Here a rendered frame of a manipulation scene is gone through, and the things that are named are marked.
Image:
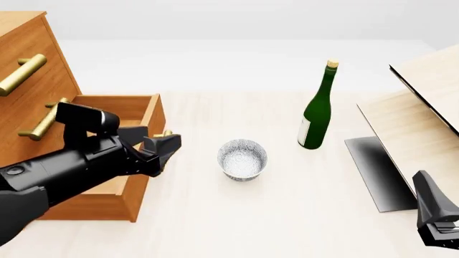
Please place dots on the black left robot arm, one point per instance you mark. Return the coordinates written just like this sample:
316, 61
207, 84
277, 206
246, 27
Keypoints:
61, 172

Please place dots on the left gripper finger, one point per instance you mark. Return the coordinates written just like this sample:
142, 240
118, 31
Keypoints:
168, 147
133, 135

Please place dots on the open wooden drawer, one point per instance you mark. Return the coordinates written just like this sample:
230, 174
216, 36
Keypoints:
141, 172

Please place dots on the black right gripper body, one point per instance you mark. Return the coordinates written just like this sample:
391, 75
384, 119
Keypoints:
439, 233

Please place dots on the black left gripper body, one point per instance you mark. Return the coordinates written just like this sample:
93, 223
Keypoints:
145, 166

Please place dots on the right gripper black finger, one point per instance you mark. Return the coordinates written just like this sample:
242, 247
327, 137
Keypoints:
432, 199

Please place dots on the wooden cabinet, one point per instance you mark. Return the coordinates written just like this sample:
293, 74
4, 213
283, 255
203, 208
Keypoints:
22, 22

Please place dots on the black and white patterned bowl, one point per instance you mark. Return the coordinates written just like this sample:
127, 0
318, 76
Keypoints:
242, 161

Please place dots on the pale wooden rack, black panel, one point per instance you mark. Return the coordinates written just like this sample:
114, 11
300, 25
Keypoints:
394, 129

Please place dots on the green wine bottle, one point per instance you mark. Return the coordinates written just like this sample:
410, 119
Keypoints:
315, 118

